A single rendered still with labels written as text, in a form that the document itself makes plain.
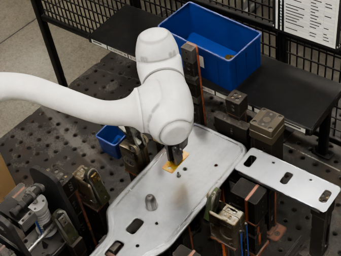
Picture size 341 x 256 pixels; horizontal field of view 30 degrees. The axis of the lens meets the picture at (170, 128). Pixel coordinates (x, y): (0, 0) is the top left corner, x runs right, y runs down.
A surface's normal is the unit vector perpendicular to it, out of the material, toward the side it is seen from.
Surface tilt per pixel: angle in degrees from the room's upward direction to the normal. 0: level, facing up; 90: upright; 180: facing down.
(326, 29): 90
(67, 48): 0
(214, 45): 0
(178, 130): 91
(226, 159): 0
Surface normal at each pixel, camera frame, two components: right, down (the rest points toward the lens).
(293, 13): -0.60, 0.63
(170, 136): 0.32, 0.69
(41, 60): -0.12, -0.68
